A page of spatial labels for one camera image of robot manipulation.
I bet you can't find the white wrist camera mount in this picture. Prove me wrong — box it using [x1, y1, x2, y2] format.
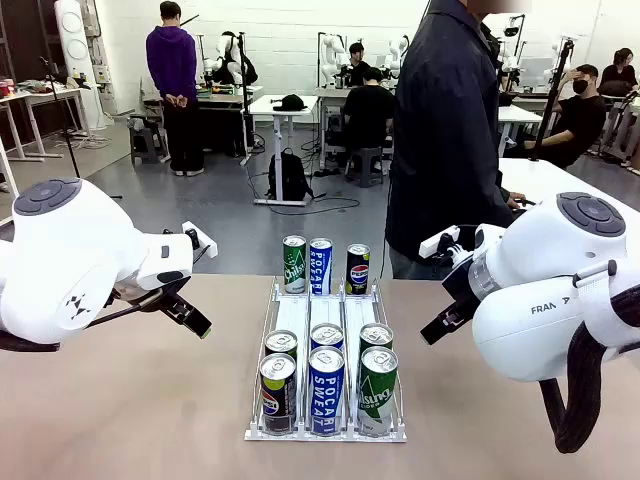
[181, 220, 219, 259]
[418, 224, 462, 260]

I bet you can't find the white three-lane can rack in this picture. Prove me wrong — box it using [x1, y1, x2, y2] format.
[243, 276, 408, 444]

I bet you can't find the large white rounded table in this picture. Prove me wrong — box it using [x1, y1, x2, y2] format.
[497, 157, 640, 236]

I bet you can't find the person in purple hoodie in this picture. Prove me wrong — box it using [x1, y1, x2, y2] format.
[145, 0, 206, 177]

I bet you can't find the black cap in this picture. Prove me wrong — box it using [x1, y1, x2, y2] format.
[272, 93, 309, 112]

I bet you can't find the white standing air conditioner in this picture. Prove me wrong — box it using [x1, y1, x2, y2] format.
[53, 0, 116, 131]

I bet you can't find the black microphone stand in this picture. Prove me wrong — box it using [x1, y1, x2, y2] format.
[38, 55, 124, 200]

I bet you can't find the seated person in black tee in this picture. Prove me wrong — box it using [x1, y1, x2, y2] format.
[522, 63, 608, 170]

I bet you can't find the grey plastic stool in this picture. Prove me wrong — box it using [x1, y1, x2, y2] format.
[345, 147, 386, 189]

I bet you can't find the seated person facing camera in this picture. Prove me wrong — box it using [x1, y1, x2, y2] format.
[347, 42, 374, 87]

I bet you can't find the black backpack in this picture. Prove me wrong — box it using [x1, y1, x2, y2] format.
[266, 148, 315, 201]

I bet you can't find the green Chilsung cider can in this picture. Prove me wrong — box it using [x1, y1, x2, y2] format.
[282, 234, 308, 295]
[357, 345, 399, 438]
[358, 322, 395, 354]

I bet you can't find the long-haired person in black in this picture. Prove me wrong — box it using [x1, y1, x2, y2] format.
[597, 47, 640, 99]

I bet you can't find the person in dark jacket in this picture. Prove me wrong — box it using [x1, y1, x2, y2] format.
[384, 0, 526, 280]

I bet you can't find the white side table leg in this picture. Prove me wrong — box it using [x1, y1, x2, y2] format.
[0, 135, 21, 199]

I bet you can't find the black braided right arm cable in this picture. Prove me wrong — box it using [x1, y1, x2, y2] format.
[539, 283, 640, 455]

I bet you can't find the white lab desk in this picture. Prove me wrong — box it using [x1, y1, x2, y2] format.
[497, 104, 544, 159]

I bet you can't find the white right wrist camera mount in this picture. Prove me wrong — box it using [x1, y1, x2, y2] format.
[418, 224, 462, 260]

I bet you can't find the cluttered white workbench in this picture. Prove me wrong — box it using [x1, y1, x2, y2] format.
[0, 87, 94, 161]

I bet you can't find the blue Pocari Sweat can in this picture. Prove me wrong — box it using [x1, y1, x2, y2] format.
[310, 322, 345, 353]
[308, 346, 347, 437]
[308, 237, 334, 297]

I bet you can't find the white height-adjustable desk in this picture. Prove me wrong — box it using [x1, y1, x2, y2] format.
[248, 94, 321, 207]

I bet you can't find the slim black tripod pole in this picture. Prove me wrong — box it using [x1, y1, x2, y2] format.
[238, 32, 254, 167]

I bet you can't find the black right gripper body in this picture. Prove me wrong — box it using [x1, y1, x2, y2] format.
[441, 258, 484, 314]

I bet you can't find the grey-top lab desk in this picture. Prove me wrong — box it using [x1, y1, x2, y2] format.
[313, 85, 401, 171]

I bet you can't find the black camera tripod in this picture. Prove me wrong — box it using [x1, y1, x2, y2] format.
[529, 39, 576, 162]

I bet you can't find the seated person black shirt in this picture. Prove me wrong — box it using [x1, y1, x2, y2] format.
[342, 67, 396, 166]

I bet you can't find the grey step stool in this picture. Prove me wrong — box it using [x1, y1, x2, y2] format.
[127, 113, 171, 166]

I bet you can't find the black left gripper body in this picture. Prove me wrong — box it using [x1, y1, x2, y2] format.
[112, 273, 194, 314]

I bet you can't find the white background robot with camera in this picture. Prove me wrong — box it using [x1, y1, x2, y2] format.
[499, 13, 527, 92]

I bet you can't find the black Pepsi can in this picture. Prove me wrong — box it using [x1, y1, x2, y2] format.
[264, 329, 299, 364]
[345, 243, 371, 296]
[260, 352, 298, 434]

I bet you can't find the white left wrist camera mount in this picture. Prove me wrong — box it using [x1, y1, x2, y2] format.
[181, 220, 219, 259]

